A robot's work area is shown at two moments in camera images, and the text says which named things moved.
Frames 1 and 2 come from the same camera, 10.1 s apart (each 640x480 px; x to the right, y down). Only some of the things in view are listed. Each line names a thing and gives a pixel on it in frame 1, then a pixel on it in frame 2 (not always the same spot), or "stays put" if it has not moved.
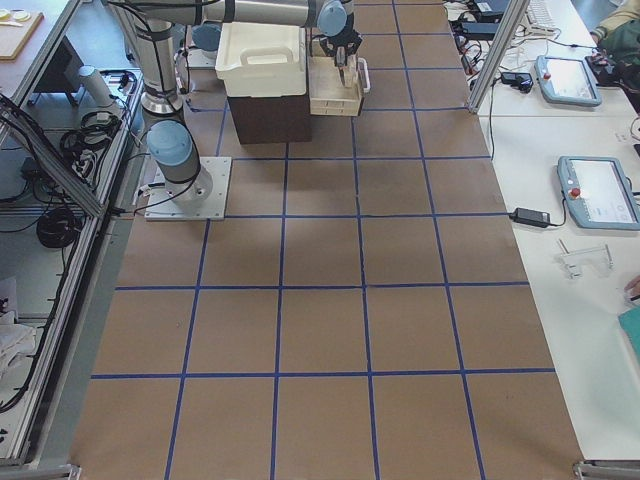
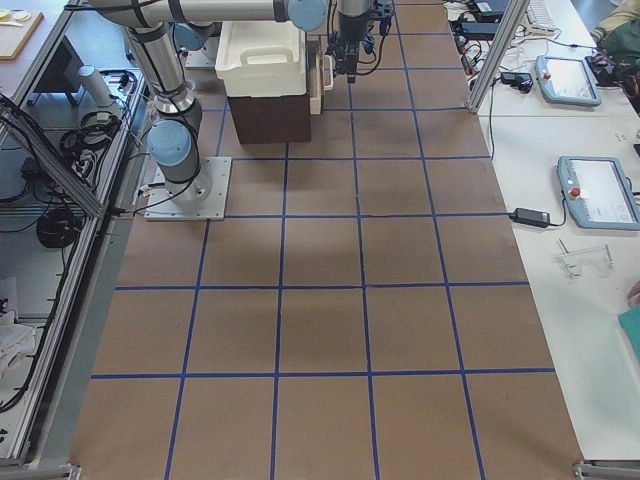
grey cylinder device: [95, 85] stays put
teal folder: [630, 322] stays put
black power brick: [531, 217] stays put
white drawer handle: [368, 85] -> [331, 73]
